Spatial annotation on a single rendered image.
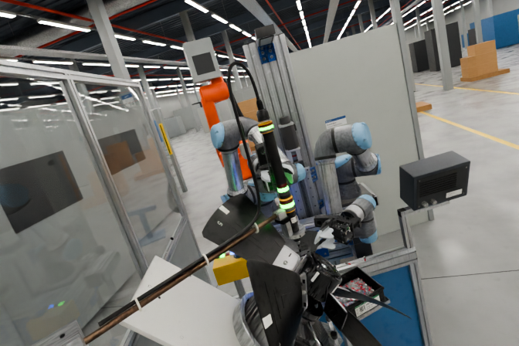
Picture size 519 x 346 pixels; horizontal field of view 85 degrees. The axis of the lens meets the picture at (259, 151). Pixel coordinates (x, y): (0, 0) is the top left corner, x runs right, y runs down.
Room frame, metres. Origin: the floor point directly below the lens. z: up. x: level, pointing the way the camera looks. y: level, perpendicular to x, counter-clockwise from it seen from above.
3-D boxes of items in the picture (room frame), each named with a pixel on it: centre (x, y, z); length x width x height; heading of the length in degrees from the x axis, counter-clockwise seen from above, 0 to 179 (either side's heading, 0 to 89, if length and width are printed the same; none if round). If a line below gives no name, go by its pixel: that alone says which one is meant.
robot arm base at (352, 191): (1.55, -0.44, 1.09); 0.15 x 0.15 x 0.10
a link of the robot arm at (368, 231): (1.10, -0.33, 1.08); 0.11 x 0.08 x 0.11; 63
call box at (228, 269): (1.17, 0.26, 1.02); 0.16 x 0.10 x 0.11; 91
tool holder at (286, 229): (0.81, -0.03, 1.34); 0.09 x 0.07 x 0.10; 126
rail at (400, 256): (1.18, -0.13, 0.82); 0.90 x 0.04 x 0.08; 91
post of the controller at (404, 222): (1.19, -0.56, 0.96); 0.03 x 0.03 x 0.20; 1
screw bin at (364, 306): (1.02, -0.20, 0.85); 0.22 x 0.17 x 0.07; 106
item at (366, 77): (2.64, -0.95, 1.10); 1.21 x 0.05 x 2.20; 91
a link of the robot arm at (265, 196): (1.10, 0.00, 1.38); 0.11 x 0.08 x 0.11; 111
